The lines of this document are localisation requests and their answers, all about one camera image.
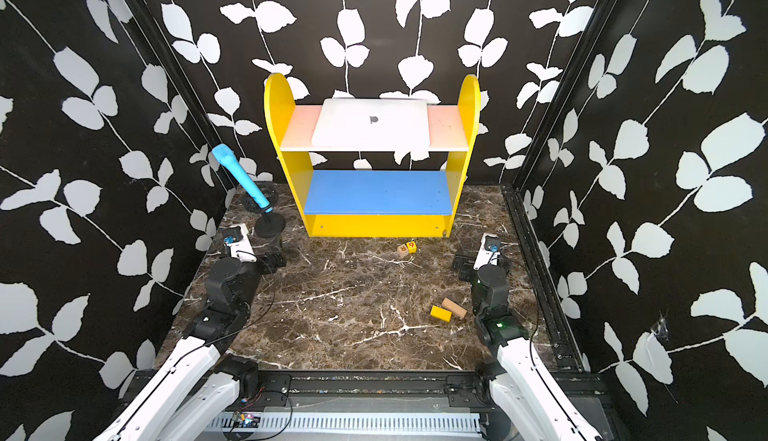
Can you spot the black round microphone stand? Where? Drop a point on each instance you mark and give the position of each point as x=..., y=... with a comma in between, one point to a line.
x=269, y=224

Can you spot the silver laptop computer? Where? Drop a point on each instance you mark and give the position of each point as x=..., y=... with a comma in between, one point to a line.
x=372, y=125

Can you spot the small circuit board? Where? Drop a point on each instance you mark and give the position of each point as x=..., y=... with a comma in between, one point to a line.
x=244, y=421

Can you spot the yellow shelf with blue board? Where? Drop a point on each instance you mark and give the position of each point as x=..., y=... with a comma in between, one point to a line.
x=366, y=202

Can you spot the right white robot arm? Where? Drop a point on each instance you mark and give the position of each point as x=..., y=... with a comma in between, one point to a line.
x=524, y=399

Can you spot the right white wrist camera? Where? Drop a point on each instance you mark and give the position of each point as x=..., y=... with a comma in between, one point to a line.
x=488, y=252

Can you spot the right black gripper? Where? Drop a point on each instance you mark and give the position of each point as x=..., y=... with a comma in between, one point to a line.
x=460, y=262

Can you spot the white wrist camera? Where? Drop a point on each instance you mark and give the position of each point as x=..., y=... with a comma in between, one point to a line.
x=488, y=252
x=237, y=242

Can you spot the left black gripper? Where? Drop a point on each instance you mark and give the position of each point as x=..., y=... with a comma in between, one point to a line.
x=270, y=265

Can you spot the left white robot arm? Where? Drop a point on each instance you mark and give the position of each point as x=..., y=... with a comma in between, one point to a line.
x=199, y=379

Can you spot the tan wooden block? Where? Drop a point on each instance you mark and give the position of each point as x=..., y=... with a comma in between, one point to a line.
x=456, y=310

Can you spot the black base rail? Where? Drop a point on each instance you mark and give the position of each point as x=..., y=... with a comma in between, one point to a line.
x=461, y=389

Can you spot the white slotted cable duct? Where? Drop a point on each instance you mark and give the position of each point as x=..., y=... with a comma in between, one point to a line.
x=431, y=424

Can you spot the yellow rectangular block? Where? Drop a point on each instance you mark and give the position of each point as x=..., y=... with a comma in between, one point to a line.
x=441, y=314

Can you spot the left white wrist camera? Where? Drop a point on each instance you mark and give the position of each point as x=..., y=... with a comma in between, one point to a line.
x=237, y=242

